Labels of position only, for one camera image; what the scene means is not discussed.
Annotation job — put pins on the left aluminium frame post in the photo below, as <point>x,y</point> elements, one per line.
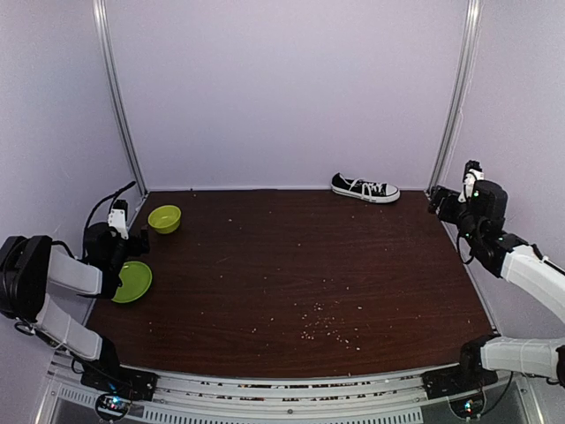
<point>103,31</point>

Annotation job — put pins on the green plastic bowl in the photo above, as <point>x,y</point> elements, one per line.
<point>165,219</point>

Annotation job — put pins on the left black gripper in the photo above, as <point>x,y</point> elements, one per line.
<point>136,249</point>

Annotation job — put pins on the right aluminium frame post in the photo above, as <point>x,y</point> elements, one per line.
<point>461,84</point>

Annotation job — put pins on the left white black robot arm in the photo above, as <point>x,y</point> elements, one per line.
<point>30,265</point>

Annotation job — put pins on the round led controller board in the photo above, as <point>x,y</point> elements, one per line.
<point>468,408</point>
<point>111,408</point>

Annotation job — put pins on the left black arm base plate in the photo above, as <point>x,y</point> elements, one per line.
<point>132,384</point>

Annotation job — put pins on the green plastic plate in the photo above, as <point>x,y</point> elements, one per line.
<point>136,278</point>

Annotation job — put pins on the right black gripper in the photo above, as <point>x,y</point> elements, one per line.
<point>435,200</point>

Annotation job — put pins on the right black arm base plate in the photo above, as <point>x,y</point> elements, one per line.
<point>450,381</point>

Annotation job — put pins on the right round led controller board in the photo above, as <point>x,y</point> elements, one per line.
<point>468,408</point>

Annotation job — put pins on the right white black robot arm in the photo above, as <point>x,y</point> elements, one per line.
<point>478,213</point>

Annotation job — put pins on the aluminium frame post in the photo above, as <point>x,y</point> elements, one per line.
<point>103,31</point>
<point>461,84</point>

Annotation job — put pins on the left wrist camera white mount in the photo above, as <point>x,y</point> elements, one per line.
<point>117,218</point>

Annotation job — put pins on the left round led controller board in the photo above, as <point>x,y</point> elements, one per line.
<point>111,408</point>

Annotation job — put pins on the black white canvas sneaker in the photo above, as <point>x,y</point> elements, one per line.
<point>363,190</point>

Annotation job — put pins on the aluminium front rail frame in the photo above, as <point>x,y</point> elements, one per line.
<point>397,397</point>

